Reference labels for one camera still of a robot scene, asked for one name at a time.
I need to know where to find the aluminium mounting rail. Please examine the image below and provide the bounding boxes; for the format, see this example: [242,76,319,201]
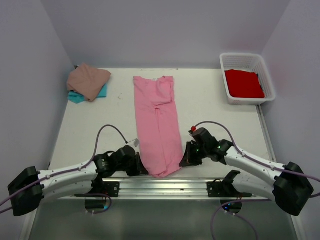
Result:
[31,177,296,200]

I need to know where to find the dark blue garment in basket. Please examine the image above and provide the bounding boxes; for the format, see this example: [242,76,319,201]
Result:
[256,73,265,94]

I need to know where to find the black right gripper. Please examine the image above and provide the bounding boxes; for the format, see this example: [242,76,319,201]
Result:
[179,141,209,167]

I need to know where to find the red folded shirt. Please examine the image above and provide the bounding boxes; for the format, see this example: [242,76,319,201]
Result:
[224,69,265,99]

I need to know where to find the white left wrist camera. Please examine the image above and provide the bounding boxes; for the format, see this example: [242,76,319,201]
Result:
[126,138,140,151]

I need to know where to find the beige folded shirt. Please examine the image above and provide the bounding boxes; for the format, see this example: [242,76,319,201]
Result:
[66,63,112,102]

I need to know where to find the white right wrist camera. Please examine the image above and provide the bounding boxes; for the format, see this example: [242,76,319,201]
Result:
[189,126,197,133]

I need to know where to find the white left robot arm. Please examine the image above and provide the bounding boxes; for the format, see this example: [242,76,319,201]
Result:
[7,144,149,217]

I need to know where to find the pink polo shirt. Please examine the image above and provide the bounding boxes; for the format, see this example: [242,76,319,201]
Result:
[133,76,184,178]

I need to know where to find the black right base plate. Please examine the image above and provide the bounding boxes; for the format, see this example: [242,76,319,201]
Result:
[206,179,253,198]

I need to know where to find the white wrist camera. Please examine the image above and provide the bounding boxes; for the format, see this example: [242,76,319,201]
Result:
[126,138,140,151]
[189,126,197,133]

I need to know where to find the white plastic basket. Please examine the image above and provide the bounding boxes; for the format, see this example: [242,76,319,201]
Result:
[219,53,276,105]

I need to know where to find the teal folded shirt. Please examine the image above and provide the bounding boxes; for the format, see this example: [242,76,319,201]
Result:
[67,84,108,104]

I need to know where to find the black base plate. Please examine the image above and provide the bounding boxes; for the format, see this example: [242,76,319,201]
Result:
[75,181,120,198]
[206,179,253,198]

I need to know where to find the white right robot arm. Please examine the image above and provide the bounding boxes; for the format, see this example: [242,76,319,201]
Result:
[186,126,314,216]

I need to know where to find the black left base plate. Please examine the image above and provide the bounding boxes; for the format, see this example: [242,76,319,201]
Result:
[75,181,120,198]

